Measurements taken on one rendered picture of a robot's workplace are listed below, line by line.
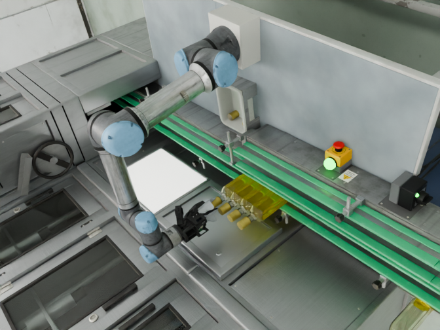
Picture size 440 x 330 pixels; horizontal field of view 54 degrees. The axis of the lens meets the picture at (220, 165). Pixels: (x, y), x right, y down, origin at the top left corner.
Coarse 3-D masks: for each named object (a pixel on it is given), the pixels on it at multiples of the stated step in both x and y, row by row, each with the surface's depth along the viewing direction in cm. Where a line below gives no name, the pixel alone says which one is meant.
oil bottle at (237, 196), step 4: (252, 180) 182; (244, 184) 181; (248, 184) 180; (252, 184) 180; (256, 184) 180; (260, 184) 179; (240, 188) 179; (244, 188) 179; (248, 188) 178; (252, 188) 178; (256, 188) 178; (232, 192) 178; (236, 192) 177; (240, 192) 177; (244, 192) 177; (248, 192) 176; (232, 196) 176; (236, 196) 175; (240, 196) 175; (244, 196) 175; (236, 200) 175; (240, 200) 175; (236, 204) 176
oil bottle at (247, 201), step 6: (252, 192) 176; (258, 192) 175; (264, 192) 175; (246, 198) 174; (252, 198) 173; (258, 198) 173; (240, 204) 173; (246, 204) 171; (252, 204) 171; (246, 210) 172
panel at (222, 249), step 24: (192, 168) 218; (192, 192) 203; (216, 192) 202; (168, 216) 194; (216, 216) 190; (192, 240) 181; (216, 240) 179; (240, 240) 177; (264, 240) 175; (216, 264) 169; (240, 264) 169
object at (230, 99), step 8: (216, 88) 193; (224, 88) 195; (232, 88) 183; (224, 96) 197; (232, 96) 199; (240, 96) 181; (224, 104) 199; (232, 104) 202; (240, 104) 197; (224, 112) 201; (240, 112) 200; (224, 120) 202; (232, 120) 201; (240, 120) 200; (232, 128) 198; (240, 128) 196
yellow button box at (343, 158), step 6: (330, 150) 159; (336, 150) 157; (342, 150) 158; (348, 150) 157; (330, 156) 158; (336, 156) 156; (342, 156) 155; (348, 156) 158; (342, 162) 157; (348, 162) 160; (336, 168) 159; (342, 168) 159
